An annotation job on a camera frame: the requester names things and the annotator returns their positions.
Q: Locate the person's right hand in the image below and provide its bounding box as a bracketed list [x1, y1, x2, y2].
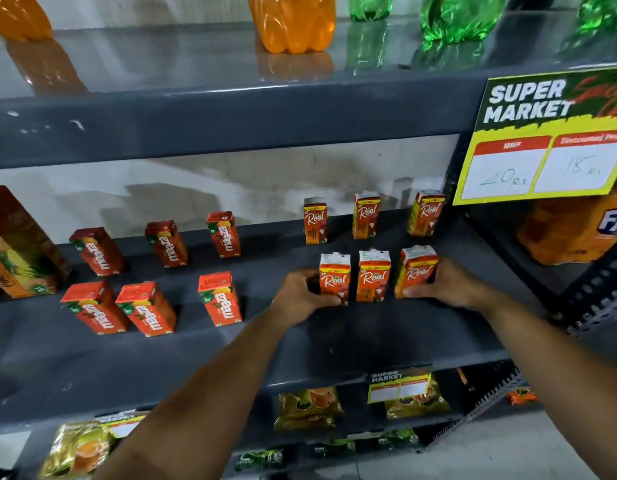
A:
[402, 258, 495, 311]

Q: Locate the person's left hand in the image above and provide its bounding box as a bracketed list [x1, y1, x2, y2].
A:
[270, 268, 342, 329]

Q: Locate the orange juice box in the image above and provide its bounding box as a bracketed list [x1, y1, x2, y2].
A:
[394, 245, 439, 299]
[319, 253, 351, 306]

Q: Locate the person's left forearm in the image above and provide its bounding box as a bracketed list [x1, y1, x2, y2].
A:
[91, 307, 294, 480]

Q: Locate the person's right forearm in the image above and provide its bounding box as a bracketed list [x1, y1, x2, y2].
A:
[481, 289, 617, 480]

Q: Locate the group of orange juice cartons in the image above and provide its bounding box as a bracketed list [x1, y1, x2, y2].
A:
[303, 189, 447, 303]

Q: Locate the small yellow price sign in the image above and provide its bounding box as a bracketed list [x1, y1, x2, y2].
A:
[367, 370, 432, 405]
[96, 411, 150, 439]

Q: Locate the golden tea packet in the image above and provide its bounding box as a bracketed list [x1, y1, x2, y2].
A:
[38, 421, 115, 480]
[385, 379, 452, 421]
[273, 387, 345, 431]

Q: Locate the small orange snack packet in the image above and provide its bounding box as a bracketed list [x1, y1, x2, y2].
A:
[505, 388, 538, 407]

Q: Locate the dark green packet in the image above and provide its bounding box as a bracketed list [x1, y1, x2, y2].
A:
[312, 439, 357, 459]
[234, 449, 286, 472]
[377, 429, 420, 450]

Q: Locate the orange soda bottle pack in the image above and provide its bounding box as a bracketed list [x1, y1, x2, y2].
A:
[517, 179, 617, 266]

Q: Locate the perforated metal shelf upright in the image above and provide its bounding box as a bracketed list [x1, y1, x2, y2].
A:
[548, 234, 617, 338]

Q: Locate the group of red juice cartons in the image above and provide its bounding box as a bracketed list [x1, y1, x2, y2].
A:
[60, 211, 244, 338]

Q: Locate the large yellow price sign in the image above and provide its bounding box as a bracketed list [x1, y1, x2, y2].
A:
[453, 66, 617, 206]

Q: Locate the grey metal shelf rack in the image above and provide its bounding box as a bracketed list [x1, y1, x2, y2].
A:
[0, 10, 617, 480]

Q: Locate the green soda bottle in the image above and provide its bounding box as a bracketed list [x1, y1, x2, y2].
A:
[420, 0, 510, 45]
[349, 0, 394, 22]
[577, 0, 617, 33]

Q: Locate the orange soda bottle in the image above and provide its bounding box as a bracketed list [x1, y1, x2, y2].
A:
[248, 0, 337, 55]
[0, 0, 53, 42]

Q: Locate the large pineapple juice carton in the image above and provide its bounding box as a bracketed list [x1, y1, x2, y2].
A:
[0, 185, 72, 299]

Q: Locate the perforated metal shelf bracket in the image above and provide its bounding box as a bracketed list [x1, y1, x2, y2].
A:
[426, 369, 525, 448]

